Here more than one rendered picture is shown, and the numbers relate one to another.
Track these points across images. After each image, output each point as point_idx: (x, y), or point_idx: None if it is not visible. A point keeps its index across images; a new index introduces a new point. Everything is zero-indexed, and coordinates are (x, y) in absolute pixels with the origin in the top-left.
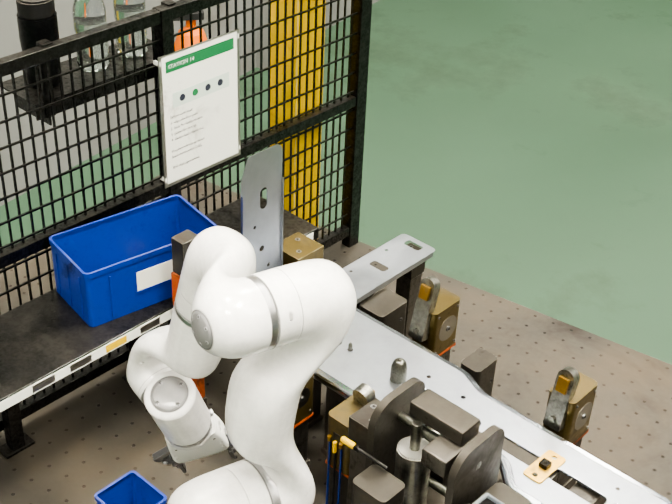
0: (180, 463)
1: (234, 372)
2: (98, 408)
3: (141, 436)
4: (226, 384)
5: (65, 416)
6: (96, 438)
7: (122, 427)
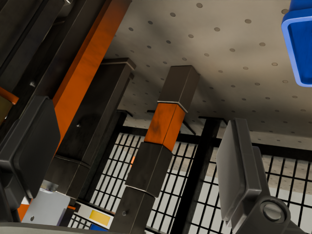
0: (250, 217)
1: None
2: (265, 120)
3: (243, 87)
4: (144, 85)
5: (300, 129)
6: (289, 105)
7: (255, 100)
